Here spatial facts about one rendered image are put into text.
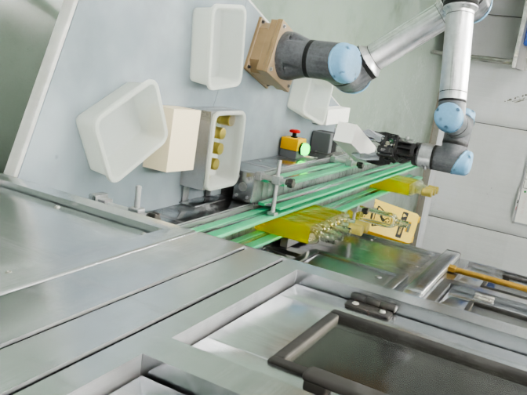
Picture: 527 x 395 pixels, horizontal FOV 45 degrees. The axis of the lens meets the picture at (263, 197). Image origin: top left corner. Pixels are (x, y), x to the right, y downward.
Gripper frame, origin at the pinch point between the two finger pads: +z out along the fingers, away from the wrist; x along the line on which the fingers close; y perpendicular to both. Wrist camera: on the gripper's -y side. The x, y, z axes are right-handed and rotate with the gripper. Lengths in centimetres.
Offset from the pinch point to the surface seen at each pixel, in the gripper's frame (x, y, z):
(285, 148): 3.4, -14.2, 31.4
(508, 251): -49, -590, -5
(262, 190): 23.4, 14.0, 21.2
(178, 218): 40, 49, 25
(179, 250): 46, 113, -19
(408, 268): 32, -36, -18
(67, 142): 32, 86, 34
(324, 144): -6.6, -39.8, 27.8
